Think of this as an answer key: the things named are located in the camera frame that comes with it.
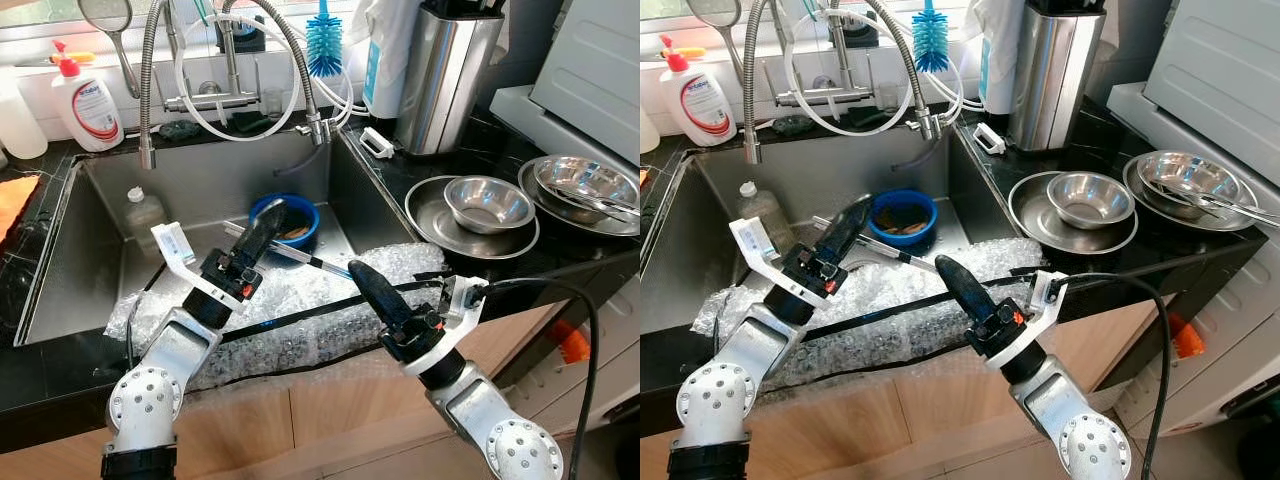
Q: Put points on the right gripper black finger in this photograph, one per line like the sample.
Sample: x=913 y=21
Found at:
x=975 y=292
x=372 y=300
x=390 y=296
x=958 y=296

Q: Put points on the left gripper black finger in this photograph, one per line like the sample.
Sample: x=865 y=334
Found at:
x=252 y=232
x=836 y=228
x=856 y=222
x=272 y=225

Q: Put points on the steel bowl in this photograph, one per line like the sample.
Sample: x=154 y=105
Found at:
x=585 y=176
x=488 y=200
x=1090 y=198
x=1190 y=173

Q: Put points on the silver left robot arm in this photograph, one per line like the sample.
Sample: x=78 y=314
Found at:
x=730 y=390
x=150 y=390

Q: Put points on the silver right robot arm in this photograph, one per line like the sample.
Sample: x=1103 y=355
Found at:
x=1065 y=420
x=490 y=420

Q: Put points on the blue plastic bowl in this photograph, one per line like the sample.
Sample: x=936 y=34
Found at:
x=308 y=215
x=928 y=205

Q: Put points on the clear bubble wrap sheet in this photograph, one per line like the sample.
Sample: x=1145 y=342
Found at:
x=900 y=310
x=300 y=310

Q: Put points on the stainless steel sink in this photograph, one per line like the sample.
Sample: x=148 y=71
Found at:
x=200 y=180
x=800 y=170

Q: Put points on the clear plastic bottle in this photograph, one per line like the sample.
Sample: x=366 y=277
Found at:
x=143 y=215
x=760 y=210

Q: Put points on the dark scouring pad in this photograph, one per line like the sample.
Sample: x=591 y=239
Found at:
x=180 y=130
x=790 y=125

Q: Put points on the wooden sink base cabinet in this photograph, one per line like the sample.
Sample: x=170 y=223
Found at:
x=900 y=425
x=330 y=425

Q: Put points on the slim steel tap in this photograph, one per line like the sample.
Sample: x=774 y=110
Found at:
x=830 y=97
x=215 y=101

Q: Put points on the small white plastic clip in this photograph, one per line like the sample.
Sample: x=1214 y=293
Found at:
x=378 y=142
x=990 y=138

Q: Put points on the orange plastic object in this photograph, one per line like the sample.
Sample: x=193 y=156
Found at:
x=1187 y=335
x=570 y=340

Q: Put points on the white dish soap bottle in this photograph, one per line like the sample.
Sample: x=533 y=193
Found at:
x=90 y=105
x=700 y=100

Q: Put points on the blue bottle brush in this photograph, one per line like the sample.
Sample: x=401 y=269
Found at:
x=323 y=45
x=930 y=40

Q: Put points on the white water filter housing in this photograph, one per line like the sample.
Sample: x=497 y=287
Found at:
x=390 y=70
x=1000 y=65

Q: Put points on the white drawer cabinet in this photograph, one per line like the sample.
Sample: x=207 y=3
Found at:
x=1230 y=330
x=615 y=340

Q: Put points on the steel utensil holder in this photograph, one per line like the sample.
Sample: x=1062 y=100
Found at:
x=1055 y=80
x=450 y=80

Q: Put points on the white cloth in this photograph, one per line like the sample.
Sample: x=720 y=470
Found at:
x=385 y=15
x=995 y=12

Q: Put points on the steel mesh strainer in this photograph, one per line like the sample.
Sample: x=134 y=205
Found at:
x=715 y=10
x=105 y=12

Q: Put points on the white countertop appliance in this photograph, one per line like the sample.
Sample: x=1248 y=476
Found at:
x=1210 y=60
x=590 y=70

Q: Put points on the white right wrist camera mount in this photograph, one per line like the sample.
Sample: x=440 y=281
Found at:
x=464 y=300
x=1047 y=295

